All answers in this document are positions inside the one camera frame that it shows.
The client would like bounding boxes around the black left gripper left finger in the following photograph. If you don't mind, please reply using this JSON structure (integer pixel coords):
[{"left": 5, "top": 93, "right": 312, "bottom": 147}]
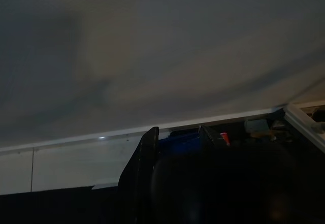
[{"left": 117, "top": 126, "right": 160, "bottom": 224}]

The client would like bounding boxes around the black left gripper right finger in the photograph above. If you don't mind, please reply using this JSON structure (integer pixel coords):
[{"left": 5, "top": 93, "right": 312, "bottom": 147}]
[{"left": 198, "top": 124, "right": 270, "bottom": 224}]

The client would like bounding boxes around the small red packet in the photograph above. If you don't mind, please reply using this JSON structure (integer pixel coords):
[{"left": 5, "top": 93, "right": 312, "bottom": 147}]
[{"left": 219, "top": 132, "right": 231, "bottom": 147}]

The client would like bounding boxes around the blue plastic bucket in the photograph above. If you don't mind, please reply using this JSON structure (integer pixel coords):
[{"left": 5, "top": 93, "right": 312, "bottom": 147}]
[{"left": 159, "top": 130, "right": 204, "bottom": 156}]

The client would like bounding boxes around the grey flat box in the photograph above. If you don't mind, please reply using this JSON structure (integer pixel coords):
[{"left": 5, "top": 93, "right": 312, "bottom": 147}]
[{"left": 244, "top": 119, "right": 270, "bottom": 135}]

